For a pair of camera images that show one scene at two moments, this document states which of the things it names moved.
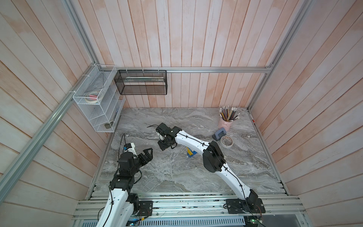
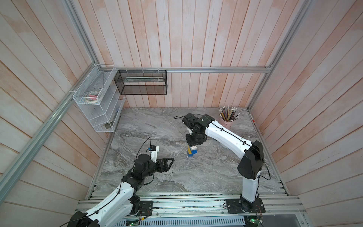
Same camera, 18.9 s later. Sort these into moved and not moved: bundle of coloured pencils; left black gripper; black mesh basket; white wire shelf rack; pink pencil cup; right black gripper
Moved: right black gripper; left black gripper
Not moved: white wire shelf rack; pink pencil cup; black mesh basket; bundle of coloured pencils
